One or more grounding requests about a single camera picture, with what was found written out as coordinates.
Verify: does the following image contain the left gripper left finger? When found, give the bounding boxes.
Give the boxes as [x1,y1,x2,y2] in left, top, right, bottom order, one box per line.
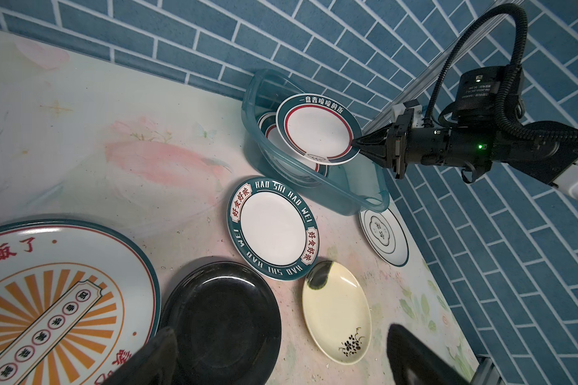
[102,327,178,385]

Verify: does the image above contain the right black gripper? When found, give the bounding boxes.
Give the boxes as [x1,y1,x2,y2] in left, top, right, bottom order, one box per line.
[353,108,495,184]

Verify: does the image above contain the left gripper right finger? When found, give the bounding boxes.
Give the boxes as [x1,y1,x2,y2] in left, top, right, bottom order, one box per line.
[386,323,469,384]

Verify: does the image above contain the green red rim plate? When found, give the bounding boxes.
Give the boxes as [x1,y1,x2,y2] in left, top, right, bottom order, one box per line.
[276,93,362,166]
[258,112,328,176]

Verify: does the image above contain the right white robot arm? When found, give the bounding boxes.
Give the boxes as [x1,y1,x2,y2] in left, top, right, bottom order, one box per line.
[352,108,578,201]

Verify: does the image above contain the translucent teal plastic bin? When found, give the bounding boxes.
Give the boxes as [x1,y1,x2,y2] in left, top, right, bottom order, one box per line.
[242,70,391,216]

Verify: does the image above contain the black round plate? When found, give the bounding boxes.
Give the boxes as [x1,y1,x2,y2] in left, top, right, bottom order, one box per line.
[160,261,282,384]

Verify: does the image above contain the white plate quatrefoil line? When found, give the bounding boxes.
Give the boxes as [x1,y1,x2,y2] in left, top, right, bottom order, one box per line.
[359,209,409,267]

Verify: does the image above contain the cream plate black flower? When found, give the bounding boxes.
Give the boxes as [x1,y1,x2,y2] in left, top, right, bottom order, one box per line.
[302,260,372,365]

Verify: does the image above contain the white plate orange sunburst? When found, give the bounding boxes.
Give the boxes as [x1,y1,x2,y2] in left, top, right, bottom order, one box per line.
[0,218,162,384]

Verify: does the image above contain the green rim HAO SHI plate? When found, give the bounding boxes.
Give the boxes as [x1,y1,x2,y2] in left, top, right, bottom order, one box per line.
[226,176,320,282]

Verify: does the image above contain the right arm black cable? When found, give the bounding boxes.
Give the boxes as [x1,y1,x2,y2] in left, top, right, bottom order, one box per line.
[422,2,578,144]

